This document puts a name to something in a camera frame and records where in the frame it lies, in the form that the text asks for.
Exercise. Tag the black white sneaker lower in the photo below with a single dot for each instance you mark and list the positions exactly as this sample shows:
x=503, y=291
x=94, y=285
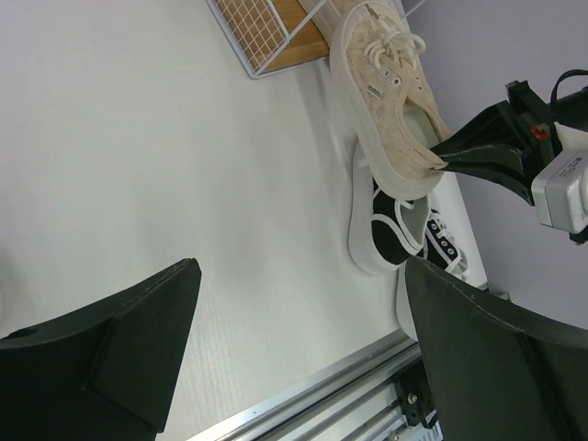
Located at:
x=440, y=249

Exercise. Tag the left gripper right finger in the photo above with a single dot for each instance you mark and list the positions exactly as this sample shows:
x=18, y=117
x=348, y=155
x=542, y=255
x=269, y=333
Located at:
x=497, y=371

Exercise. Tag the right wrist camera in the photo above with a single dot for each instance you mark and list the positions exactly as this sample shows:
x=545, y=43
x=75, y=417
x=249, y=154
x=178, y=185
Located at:
x=560, y=189

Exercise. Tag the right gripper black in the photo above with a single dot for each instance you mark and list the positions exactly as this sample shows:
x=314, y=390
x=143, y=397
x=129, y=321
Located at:
x=495, y=145

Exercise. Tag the aluminium mounting rail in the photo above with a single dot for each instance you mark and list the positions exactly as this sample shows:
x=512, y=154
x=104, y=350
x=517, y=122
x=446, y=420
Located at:
x=352, y=399

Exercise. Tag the black white sneaker upper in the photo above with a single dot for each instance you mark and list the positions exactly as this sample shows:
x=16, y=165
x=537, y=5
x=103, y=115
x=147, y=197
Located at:
x=383, y=231

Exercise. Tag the beige lace sneaker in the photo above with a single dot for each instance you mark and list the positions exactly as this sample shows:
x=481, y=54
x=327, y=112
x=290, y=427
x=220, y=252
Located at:
x=374, y=62
x=327, y=17

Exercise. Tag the white wire wooden shoe shelf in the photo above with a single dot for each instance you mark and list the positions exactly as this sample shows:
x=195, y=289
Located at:
x=271, y=36

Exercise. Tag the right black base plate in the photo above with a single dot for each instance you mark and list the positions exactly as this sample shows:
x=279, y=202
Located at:
x=414, y=396

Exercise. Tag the black white sneaker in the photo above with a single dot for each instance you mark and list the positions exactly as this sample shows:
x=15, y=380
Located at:
x=383, y=231
x=440, y=249

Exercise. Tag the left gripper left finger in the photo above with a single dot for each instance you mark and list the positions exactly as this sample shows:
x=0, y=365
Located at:
x=106, y=371

